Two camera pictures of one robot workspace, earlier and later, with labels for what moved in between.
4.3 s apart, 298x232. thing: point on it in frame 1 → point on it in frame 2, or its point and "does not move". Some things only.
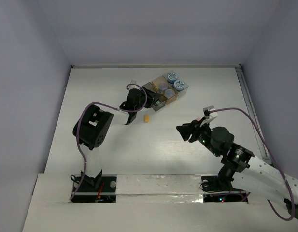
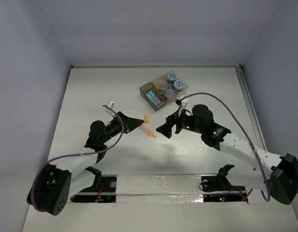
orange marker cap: x=147 y=118 does not move
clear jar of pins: x=163 y=86 does not move
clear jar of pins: x=169 y=93 does not move
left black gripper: x=129 y=108 → x=122 y=122
